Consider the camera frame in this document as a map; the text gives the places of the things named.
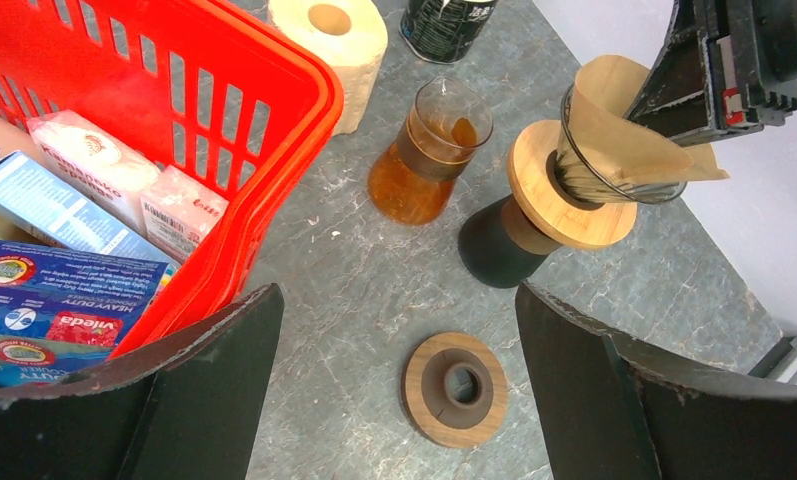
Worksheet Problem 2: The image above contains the light blue carton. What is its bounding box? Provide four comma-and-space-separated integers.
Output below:
0, 151, 180, 270

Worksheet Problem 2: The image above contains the red plastic basket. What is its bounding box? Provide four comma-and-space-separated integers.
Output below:
0, 1, 343, 356

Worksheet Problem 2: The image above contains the dark glass fluted dripper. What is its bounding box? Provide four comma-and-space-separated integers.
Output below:
556, 84, 688, 205

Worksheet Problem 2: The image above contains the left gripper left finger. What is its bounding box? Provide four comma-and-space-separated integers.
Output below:
0, 284, 284, 479

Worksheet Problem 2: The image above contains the blue small box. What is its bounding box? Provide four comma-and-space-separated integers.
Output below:
0, 240, 174, 388

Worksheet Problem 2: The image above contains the black wrapped paper roll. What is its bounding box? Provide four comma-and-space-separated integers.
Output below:
400, 0, 498, 64

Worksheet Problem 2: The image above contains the light wooden ring holder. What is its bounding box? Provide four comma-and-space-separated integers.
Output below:
507, 120, 638, 250

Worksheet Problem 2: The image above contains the dark wooden ring holder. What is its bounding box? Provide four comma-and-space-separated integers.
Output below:
401, 332, 508, 449

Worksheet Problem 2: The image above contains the pink sponge package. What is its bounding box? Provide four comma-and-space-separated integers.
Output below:
26, 110, 160, 236

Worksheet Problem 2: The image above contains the beige paper towel roll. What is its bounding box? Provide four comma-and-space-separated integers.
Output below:
267, 0, 388, 135

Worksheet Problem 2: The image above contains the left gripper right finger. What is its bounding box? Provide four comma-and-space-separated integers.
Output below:
515, 283, 797, 479

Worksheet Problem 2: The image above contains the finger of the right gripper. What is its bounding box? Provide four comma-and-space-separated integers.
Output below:
627, 0, 736, 147

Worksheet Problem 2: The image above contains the amber glass carafe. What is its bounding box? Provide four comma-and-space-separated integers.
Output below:
367, 76, 494, 225

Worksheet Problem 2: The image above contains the brown paper coffee filter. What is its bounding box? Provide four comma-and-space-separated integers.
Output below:
558, 55, 730, 186

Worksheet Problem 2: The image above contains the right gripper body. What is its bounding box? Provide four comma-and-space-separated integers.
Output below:
703, 0, 797, 130

